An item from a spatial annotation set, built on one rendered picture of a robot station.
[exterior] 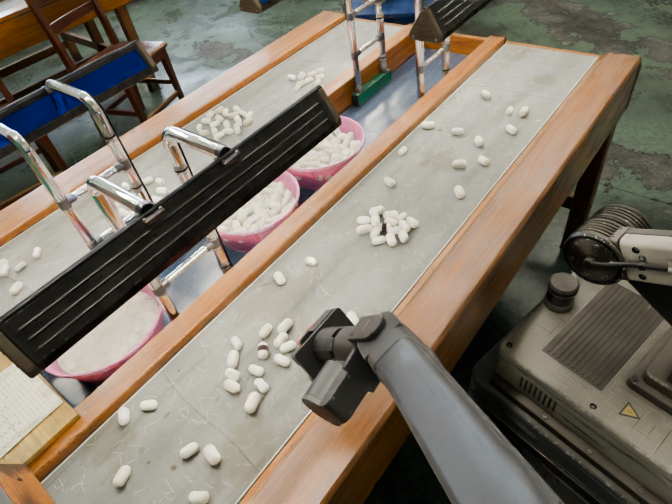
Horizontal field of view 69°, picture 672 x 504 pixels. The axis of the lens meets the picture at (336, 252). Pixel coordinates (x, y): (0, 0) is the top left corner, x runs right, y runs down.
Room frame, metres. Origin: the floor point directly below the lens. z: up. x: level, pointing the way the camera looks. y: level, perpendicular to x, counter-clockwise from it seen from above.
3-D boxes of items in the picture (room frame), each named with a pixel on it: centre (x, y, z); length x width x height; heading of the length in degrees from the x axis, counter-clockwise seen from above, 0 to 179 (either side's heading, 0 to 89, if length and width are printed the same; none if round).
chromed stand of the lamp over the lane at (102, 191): (0.66, 0.24, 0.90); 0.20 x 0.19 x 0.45; 134
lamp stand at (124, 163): (0.95, 0.52, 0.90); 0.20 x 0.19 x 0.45; 134
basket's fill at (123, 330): (0.69, 0.51, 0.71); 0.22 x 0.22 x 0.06
